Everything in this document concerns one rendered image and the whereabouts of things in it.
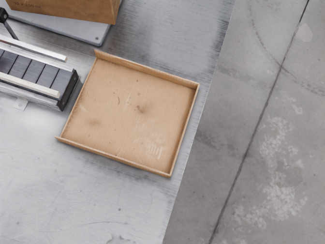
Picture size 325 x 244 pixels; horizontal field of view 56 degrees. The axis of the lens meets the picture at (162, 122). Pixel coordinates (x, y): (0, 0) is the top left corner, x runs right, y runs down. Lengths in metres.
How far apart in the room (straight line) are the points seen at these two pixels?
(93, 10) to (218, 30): 0.37
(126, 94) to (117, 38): 0.18
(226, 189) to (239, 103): 0.49
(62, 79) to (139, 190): 0.34
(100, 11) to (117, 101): 0.25
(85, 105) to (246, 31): 1.42
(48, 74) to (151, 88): 0.27
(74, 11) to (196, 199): 1.09
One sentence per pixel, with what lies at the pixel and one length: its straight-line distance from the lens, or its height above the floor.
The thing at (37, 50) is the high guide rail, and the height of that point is 0.96.
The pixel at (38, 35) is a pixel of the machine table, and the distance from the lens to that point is 0.98.
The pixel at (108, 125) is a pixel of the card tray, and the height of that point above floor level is 0.83.
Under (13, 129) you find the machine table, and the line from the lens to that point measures 0.88.
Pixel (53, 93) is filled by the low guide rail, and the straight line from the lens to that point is 0.79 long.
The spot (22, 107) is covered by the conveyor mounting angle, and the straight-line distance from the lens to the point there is 0.89.
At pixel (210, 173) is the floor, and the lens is 1.67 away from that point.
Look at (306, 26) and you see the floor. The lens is 2.25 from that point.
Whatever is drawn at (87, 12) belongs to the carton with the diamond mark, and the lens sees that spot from 0.92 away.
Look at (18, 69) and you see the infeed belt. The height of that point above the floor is 0.88.
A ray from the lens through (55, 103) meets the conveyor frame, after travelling 0.81.
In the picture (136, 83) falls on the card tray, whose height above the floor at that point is 0.83.
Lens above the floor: 1.61
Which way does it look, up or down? 71 degrees down
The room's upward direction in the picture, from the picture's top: 12 degrees clockwise
